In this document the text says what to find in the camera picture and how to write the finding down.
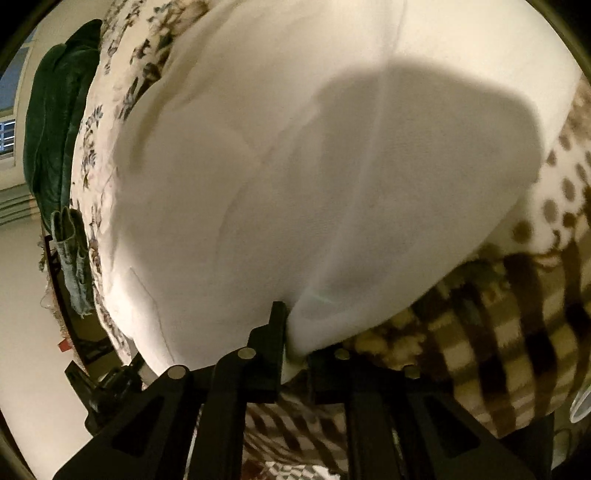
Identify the dark green cushion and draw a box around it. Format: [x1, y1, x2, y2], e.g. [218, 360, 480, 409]
[23, 19, 103, 223]

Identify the white round container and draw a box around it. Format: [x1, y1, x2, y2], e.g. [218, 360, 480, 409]
[569, 391, 591, 424]

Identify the window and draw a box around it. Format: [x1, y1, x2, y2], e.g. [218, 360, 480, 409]
[0, 23, 38, 163]

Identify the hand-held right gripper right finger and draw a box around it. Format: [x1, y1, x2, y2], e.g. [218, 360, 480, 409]
[307, 348, 551, 480]

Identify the brown spotted blanket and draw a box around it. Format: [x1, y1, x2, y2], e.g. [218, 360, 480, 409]
[489, 78, 591, 271]

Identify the white towel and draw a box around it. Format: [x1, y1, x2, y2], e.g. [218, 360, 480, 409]
[110, 0, 583, 385]

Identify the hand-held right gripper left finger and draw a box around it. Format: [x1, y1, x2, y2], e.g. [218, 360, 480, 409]
[53, 301, 288, 480]

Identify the brown checked blanket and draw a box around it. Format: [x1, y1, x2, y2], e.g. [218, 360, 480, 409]
[238, 242, 591, 480]

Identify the blue denim cloth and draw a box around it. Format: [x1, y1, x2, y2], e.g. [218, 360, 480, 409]
[50, 208, 96, 320]

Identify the floral fleece blanket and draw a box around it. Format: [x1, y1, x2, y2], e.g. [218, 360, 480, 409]
[68, 0, 211, 367]

